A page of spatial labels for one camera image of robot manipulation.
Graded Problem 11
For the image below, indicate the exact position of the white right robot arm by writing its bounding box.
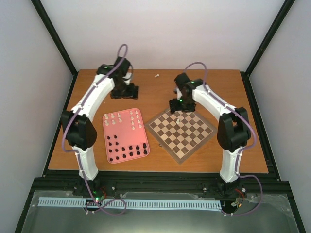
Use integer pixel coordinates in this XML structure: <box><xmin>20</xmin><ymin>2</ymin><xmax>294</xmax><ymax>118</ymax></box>
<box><xmin>169</xmin><ymin>73</ymin><xmax>251</xmax><ymax>183</ymax></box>

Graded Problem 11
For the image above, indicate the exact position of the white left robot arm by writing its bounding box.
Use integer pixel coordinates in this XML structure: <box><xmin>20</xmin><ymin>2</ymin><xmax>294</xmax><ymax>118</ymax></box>
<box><xmin>61</xmin><ymin>56</ymin><xmax>139</xmax><ymax>196</ymax></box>

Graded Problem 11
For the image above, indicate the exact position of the wooden chess board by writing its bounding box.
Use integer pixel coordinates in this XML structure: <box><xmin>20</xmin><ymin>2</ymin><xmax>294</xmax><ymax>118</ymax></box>
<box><xmin>145</xmin><ymin>108</ymin><xmax>217</xmax><ymax>164</ymax></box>

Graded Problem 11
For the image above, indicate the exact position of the pink plastic tray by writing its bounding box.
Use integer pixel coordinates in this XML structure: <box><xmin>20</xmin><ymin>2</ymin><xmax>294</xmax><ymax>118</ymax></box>
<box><xmin>103</xmin><ymin>108</ymin><xmax>150</xmax><ymax>164</ymax></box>

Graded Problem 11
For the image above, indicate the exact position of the black aluminium frame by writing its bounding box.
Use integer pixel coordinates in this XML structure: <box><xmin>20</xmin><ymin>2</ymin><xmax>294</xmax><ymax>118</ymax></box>
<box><xmin>16</xmin><ymin>0</ymin><xmax>305</xmax><ymax>233</ymax></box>

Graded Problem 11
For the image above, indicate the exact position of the light blue cable duct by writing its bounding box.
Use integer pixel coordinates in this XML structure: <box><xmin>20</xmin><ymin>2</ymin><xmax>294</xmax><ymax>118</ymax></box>
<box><xmin>37</xmin><ymin>197</ymin><xmax>222</xmax><ymax>211</ymax></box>

